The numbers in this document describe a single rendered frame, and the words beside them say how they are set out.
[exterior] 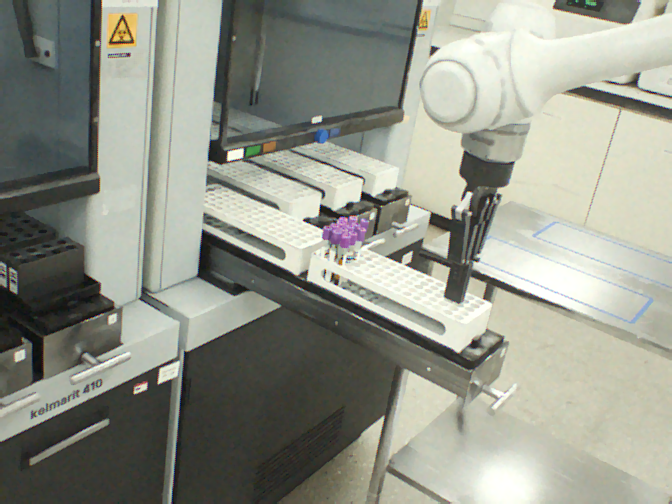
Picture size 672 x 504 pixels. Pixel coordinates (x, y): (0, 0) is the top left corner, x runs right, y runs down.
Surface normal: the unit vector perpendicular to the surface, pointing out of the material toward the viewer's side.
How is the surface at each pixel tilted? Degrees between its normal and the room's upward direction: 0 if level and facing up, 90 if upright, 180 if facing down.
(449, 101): 93
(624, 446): 0
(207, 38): 90
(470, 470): 0
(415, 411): 0
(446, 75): 98
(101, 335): 90
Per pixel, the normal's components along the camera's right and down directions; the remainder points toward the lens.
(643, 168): -0.61, 0.24
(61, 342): 0.80, 0.36
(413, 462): 0.15, -0.90
